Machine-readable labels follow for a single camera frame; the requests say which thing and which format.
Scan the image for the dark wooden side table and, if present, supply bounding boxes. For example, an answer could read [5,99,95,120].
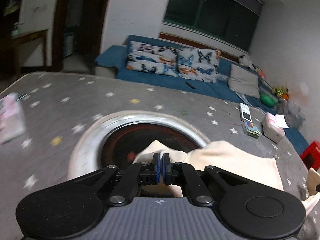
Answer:
[10,29,48,73]

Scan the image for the butterfly print pillow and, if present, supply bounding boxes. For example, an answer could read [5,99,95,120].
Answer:
[177,48,221,83]
[126,41,178,77]

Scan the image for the black white plush toy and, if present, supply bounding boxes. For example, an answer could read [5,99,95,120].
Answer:
[238,55,255,70]

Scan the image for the clear plastic storage bin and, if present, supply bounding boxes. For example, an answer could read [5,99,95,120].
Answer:
[277,100,306,129]

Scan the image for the yellow black toy car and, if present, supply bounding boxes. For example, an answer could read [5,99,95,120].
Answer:
[272,86,290,101]

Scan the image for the blue sofa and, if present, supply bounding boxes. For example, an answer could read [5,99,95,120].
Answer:
[95,35,308,155]

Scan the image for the round built-in induction cooker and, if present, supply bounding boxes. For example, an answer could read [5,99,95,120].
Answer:
[68,111,210,179]

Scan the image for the clear box colourful items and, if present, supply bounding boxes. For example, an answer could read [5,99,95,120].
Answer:
[242,120,261,139]

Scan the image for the red plastic stool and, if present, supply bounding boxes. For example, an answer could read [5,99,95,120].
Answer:
[300,141,320,171]

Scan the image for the right butterfly print pillow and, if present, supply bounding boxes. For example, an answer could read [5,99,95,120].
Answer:
[177,48,221,83]

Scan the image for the dark wooden doorway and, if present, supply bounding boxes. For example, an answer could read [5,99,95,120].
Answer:
[52,0,108,72]

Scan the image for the green round toy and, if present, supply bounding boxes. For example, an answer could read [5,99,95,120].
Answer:
[260,93,277,108]

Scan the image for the grey plain cushion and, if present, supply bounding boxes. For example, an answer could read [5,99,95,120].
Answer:
[228,64,260,98]

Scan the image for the dark wall shelf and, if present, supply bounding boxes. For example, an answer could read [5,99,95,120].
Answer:
[0,0,22,40]

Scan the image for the white remote control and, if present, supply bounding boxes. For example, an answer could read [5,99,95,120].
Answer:
[240,103,252,122]

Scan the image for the white tissue box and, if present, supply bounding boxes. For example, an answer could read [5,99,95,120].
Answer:
[263,112,289,144]

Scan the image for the dark green framed window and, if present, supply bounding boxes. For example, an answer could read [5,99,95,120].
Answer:
[164,0,263,51]

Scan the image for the left butterfly print pillow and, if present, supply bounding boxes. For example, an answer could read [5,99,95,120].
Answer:
[126,41,178,77]

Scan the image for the cream garment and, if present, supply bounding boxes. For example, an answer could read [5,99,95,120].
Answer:
[133,139,320,240]

